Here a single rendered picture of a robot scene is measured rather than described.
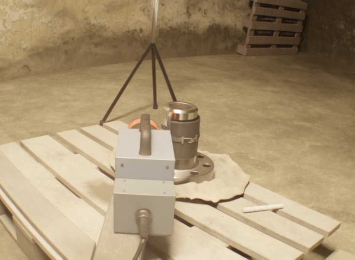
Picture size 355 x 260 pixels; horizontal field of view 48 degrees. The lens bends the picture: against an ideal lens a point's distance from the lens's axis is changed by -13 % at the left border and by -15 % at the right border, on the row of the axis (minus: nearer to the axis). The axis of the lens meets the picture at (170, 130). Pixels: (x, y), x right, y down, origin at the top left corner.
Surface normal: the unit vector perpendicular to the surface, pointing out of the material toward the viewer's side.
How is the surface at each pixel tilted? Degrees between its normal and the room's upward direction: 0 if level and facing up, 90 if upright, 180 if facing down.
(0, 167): 0
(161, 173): 90
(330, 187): 0
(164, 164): 90
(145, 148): 79
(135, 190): 0
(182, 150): 90
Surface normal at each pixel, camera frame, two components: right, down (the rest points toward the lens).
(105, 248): 0.07, -0.94
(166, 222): 0.06, 0.33
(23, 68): 0.66, 0.29
